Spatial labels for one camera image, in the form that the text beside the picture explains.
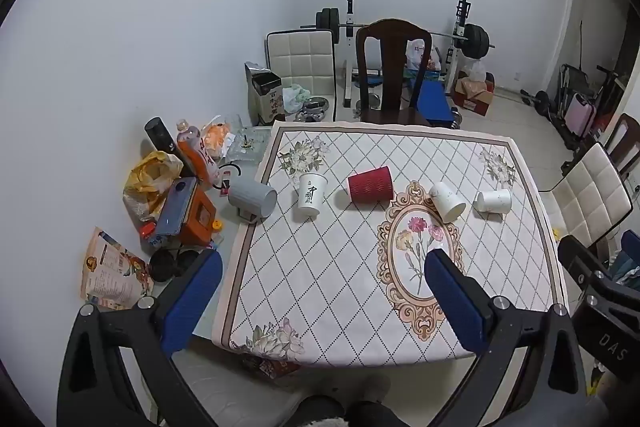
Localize black round object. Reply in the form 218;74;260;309
149;248;177;282
177;251;202;276

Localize orange box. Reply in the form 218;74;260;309
177;187;217;247

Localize white squat rack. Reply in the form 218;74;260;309
337;0;474;108

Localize red printed packet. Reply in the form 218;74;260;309
242;353;301;381

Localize metal bowls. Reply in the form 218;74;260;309
295;97;331;123

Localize black barbell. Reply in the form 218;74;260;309
300;7;496;58

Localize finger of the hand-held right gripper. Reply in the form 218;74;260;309
557;234;613;290

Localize white speckled paper cup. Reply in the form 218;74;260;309
428;181;468;224

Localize black cylinder flask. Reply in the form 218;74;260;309
144;117;198;180

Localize cream quilted chair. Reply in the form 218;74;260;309
539;142;634;249
265;29;337;124

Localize pale green plastic bag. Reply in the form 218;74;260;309
282;83;312;113

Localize red ribbed paper cup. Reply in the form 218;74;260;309
346;165;395;206

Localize orange snack bag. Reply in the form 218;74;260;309
200;119;239;162

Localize red cardboard box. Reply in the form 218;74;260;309
451;72;496;117

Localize yellow plastic bag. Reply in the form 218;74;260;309
123;151;185;224

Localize dark wooden chair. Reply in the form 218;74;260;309
354;19;434;128
602;113;640;180

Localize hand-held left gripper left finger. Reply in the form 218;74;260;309
56;248;224;427

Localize grey ceramic mug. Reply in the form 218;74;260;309
227;176;278;224

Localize colourful printed leaflet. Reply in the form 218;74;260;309
80;227;156;311

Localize floral printed table cloth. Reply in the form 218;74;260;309
212;121;571;367

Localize clear glass tray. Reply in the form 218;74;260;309
227;127;274;166

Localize plain white paper cup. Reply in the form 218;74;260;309
474;188;513;215

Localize orange drink bottle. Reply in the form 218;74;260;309
175;119;217;184

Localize white red-print plastic bag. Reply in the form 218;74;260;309
404;38;442;70

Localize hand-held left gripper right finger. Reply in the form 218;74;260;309
424;248;587;427

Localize dark tea box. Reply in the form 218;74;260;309
245;62;286;128

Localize black dumbbell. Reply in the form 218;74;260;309
520;89;552;113

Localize person's dark slipper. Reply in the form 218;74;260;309
294;396;347;427
349;401;398;427

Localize white black-print paper cup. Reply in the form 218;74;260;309
298;173;328;218

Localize blue flat case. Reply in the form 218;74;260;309
155;177;199;238

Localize pink suitcase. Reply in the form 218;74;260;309
562;94;599;136

